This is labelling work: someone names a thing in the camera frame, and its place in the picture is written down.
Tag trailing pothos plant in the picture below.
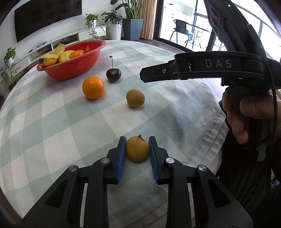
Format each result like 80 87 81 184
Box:
84 13 107 39

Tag white TV console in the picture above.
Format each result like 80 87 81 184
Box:
13 26 108 66

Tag dark cherry with stem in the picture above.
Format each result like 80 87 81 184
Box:
106 56 122 83

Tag plant in white pot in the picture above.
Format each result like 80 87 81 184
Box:
102 9 123 40

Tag green white checkered tablecloth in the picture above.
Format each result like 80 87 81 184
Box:
1 41 228 217

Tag red plastic colander bowl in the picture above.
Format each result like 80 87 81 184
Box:
37 39 106 80

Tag black sliding door frame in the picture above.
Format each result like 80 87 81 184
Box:
153 0 281 62

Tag person's right hand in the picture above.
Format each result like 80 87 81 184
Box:
222 90 274 144

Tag brown kiwi fruit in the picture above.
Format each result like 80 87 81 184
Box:
126 89 145 107

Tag black balcony chair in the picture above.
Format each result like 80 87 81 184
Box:
169 19 199 48

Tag large plant in blue pot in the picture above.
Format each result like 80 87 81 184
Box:
115 0 143 41

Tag curved yellow banana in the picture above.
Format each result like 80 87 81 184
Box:
59 50 75 63

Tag large orange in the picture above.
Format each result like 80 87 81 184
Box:
82 76 105 100

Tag small yellow-brown loquat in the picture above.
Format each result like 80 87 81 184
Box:
126 134 150 162

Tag mandarin orange in bowl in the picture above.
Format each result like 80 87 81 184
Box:
70 50 85 59

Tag beige curtain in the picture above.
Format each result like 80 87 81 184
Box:
140 0 157 40

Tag wall-mounted black television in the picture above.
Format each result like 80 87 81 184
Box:
14 0 82 42

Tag long yellow banana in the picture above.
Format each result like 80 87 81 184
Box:
39 43 65 68

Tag pothos on console left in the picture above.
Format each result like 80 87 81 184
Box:
1 47 19 99

